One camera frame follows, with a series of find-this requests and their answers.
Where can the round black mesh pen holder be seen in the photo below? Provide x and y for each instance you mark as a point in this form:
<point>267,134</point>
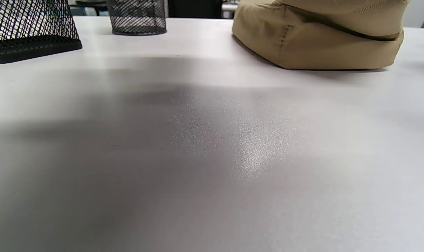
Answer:
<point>138,19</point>

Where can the beige velcro pouch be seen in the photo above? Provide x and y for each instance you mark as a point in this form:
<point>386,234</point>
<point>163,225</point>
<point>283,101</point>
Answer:
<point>320,45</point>

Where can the square black mesh pen holder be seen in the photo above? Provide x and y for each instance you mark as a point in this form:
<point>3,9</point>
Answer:
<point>26,31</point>

